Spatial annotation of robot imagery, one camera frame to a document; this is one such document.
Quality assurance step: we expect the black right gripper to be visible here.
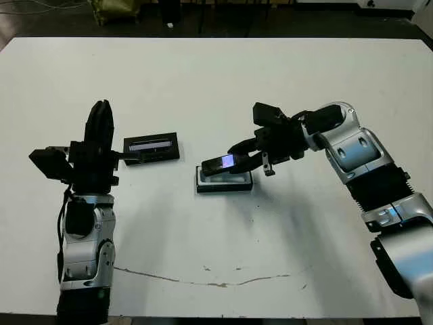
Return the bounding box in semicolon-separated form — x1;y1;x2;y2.
228;119;307;177

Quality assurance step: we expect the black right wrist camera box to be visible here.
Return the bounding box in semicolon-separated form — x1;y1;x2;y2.
252;102;289;128

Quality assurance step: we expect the white cabinet with black knob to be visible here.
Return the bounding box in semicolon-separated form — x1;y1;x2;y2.
355;0;415;18

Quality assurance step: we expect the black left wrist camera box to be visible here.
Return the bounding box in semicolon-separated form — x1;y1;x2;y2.
28;148;75;182

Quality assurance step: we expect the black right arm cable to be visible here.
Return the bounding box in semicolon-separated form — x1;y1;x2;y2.
289;109;316;123

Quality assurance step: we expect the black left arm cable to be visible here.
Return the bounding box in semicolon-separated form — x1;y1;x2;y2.
55;188;74;284

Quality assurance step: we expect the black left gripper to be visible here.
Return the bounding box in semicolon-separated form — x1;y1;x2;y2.
47;100;143;195

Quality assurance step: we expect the black box lid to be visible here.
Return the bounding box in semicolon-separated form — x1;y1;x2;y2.
123;131;182;167

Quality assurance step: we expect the olive green bag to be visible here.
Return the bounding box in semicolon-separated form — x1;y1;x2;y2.
88;0;139;26

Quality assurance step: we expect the black box with white insert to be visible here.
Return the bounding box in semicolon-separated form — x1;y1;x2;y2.
195;165;254;194

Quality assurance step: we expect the black slim camera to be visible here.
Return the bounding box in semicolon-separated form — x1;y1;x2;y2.
201;154;236;175

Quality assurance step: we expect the white board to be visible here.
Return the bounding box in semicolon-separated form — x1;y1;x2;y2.
411;0;433;50

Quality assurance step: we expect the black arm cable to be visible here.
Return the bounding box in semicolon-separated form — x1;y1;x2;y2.
55;188;74;284
289;109;316;123

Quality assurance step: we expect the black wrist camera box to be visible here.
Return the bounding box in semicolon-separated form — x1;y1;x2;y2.
28;148;75;182
252;102;289;128

